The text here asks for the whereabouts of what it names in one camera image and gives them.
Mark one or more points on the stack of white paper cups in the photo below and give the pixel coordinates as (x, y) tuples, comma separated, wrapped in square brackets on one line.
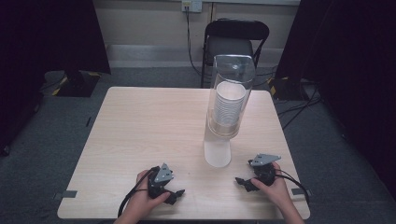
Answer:
[(229, 107)]

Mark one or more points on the person's right hand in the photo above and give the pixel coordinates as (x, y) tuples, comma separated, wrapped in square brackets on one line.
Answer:
[(278, 189)]

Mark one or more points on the clear cup dispenser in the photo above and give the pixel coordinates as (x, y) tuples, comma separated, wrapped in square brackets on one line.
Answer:
[(218, 152)]

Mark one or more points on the person's left hand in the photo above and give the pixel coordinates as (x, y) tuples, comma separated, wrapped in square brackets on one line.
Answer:
[(141, 199)]

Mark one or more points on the grey tape strip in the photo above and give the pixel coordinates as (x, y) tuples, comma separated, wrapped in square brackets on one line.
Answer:
[(67, 194), (300, 191)]

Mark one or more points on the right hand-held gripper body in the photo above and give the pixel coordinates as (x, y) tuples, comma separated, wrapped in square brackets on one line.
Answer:
[(264, 172)]

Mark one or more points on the black curtain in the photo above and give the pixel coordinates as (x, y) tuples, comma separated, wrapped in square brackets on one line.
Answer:
[(46, 37), (351, 62)]

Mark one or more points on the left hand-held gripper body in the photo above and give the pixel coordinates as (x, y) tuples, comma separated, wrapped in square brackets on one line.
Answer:
[(163, 175)]

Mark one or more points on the black folding chair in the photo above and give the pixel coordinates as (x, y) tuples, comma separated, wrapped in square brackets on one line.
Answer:
[(236, 29)]

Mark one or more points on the black stand base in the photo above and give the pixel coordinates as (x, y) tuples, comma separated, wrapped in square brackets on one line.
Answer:
[(76, 85), (288, 90)]

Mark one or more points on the white wall socket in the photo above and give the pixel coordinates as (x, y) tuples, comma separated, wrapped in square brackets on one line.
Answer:
[(192, 5)]

